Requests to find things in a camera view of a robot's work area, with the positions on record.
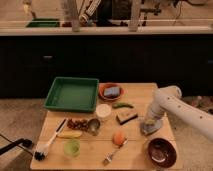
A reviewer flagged blue sponge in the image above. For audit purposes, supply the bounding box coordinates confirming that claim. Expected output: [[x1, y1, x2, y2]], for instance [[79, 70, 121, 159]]
[[104, 87, 120, 98]]

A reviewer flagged yellow banana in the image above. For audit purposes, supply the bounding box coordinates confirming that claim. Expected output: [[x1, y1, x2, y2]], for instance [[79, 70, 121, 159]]
[[57, 130, 83, 139]]

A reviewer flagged white round cup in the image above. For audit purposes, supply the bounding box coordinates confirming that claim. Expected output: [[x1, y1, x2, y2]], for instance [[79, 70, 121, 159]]
[[95, 104, 111, 121]]

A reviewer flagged black cable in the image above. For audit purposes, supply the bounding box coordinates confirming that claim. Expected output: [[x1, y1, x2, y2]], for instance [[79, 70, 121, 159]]
[[0, 133, 35, 157]]

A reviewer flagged red grapes bunch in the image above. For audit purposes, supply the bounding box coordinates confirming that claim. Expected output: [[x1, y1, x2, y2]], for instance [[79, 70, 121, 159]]
[[67, 119, 88, 131]]

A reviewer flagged orange fruit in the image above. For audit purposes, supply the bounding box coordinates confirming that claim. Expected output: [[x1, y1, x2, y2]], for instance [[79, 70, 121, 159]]
[[112, 131, 126, 146]]

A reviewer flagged grey towel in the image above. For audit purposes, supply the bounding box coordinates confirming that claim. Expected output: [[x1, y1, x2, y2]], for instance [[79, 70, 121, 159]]
[[140, 120, 163, 135]]

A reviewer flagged green bin in background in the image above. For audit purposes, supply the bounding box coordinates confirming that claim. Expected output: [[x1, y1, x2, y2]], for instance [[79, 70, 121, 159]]
[[26, 18, 60, 28]]

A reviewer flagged green plastic tray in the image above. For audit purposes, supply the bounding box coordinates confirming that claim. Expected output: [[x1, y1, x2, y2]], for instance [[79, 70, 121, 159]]
[[44, 77, 99, 113]]

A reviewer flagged orange bowl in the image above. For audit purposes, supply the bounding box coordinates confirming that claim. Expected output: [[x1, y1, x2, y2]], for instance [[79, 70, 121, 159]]
[[99, 83, 124, 101]]

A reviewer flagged green pea pod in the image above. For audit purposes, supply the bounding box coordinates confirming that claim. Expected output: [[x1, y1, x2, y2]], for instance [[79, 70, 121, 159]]
[[112, 103, 134, 109]]

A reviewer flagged green plastic cup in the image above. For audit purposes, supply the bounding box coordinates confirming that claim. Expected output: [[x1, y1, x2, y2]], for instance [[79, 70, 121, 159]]
[[64, 139, 80, 157]]

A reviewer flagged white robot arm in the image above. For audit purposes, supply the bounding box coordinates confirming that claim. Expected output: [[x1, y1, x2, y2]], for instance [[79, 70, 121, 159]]
[[140, 86, 213, 142]]

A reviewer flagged dark brown bowl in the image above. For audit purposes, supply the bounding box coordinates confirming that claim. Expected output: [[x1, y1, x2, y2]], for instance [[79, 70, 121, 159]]
[[147, 138, 177, 168]]

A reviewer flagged white dish brush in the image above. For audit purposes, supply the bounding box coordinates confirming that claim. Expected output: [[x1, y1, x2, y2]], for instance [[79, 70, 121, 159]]
[[34, 118, 67, 161]]

